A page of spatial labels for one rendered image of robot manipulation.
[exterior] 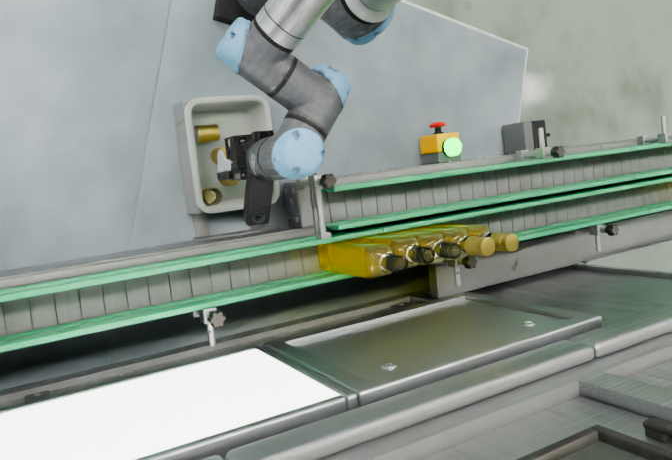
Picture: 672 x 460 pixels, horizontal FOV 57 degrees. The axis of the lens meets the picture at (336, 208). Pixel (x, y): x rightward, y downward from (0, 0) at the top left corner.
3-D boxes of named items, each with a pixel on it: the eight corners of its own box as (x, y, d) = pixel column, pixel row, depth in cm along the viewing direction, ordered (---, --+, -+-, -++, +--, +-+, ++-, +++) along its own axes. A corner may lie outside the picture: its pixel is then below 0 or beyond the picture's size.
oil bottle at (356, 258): (319, 270, 127) (374, 281, 108) (315, 243, 127) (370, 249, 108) (343, 265, 130) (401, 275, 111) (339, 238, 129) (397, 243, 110)
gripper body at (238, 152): (259, 136, 120) (284, 129, 110) (264, 180, 121) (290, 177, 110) (221, 139, 117) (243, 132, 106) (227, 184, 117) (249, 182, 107)
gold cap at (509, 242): (503, 232, 119) (520, 233, 115) (502, 251, 119) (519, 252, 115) (489, 231, 117) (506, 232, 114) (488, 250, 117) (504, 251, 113)
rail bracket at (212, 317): (189, 339, 115) (210, 354, 103) (184, 303, 114) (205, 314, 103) (210, 334, 117) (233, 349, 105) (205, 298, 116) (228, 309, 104)
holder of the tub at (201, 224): (190, 240, 128) (201, 242, 121) (172, 106, 126) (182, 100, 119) (267, 228, 136) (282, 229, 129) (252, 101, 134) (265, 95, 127)
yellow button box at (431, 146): (420, 165, 155) (439, 163, 148) (417, 135, 154) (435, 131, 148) (442, 162, 158) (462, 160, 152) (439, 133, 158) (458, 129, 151)
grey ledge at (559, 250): (414, 294, 150) (443, 300, 140) (410, 257, 149) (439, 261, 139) (661, 234, 195) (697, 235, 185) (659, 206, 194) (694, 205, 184)
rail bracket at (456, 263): (428, 283, 141) (468, 290, 129) (425, 253, 140) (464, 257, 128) (442, 280, 142) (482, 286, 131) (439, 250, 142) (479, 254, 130)
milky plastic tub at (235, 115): (186, 215, 127) (198, 215, 119) (172, 104, 125) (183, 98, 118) (266, 203, 135) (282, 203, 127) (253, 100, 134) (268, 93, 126)
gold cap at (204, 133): (192, 126, 126) (213, 124, 128) (195, 144, 126) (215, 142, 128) (197, 124, 123) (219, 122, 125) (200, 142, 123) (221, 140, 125)
